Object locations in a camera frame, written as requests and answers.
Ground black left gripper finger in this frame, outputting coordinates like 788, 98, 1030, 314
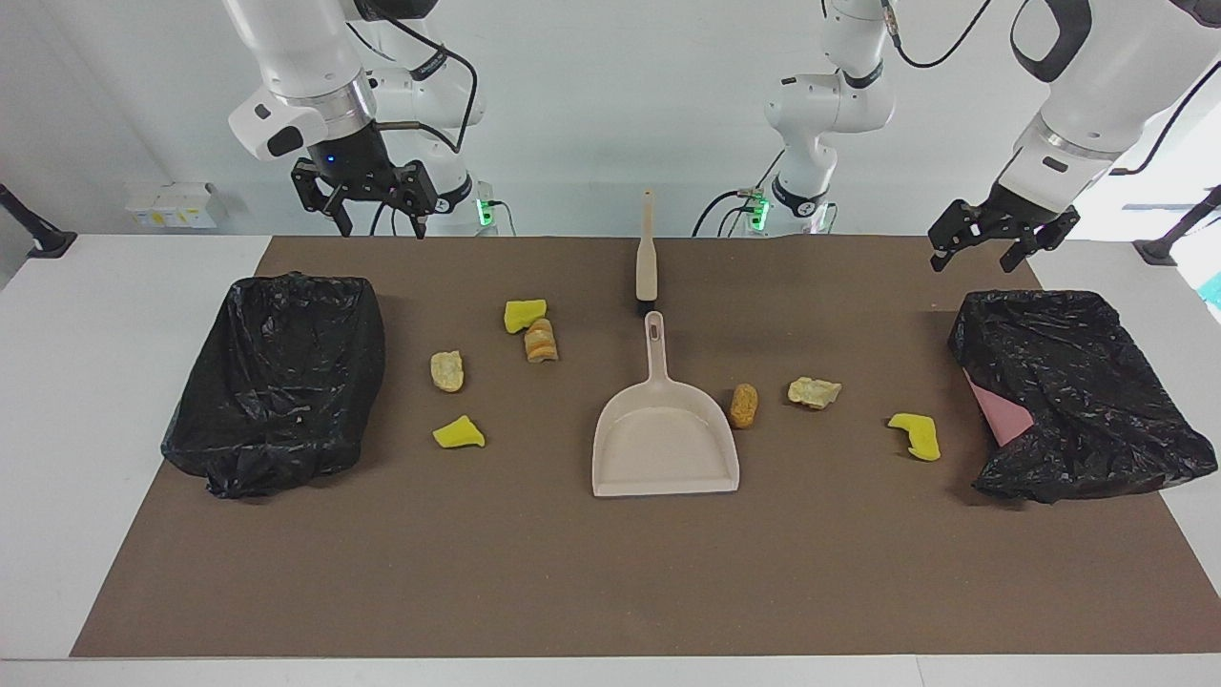
999, 205, 1082, 274
928, 198, 998, 274

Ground curved yellow sponge piece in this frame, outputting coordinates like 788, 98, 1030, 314
887, 412, 942, 463

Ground white wall box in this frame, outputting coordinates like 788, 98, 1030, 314
124, 181, 220, 230

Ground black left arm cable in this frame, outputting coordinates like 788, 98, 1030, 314
882, 0, 1221, 177

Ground black trash bag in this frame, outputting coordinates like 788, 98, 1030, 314
160, 272, 387, 500
947, 289, 1220, 505

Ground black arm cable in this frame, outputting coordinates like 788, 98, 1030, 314
882, 0, 1221, 177
345, 10, 480, 156

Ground beige plastic dustpan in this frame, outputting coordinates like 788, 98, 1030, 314
591, 311, 741, 497

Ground pale cracker piece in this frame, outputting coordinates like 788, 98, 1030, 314
788, 377, 843, 410

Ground brown table mat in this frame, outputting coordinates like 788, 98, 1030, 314
70, 236, 1221, 659

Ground pink bin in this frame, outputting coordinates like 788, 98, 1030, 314
962, 367, 1037, 448

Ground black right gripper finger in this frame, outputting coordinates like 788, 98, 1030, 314
393, 160, 441, 240
291, 157, 356, 239

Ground beige brush black bristles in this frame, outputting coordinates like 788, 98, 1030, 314
635, 189, 661, 316

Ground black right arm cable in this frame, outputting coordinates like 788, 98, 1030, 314
345, 10, 480, 156

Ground black camera stand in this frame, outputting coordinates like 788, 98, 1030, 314
1133, 184, 1221, 267
0, 183, 79, 260

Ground yellow sponge wedge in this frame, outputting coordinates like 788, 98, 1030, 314
432, 415, 486, 449

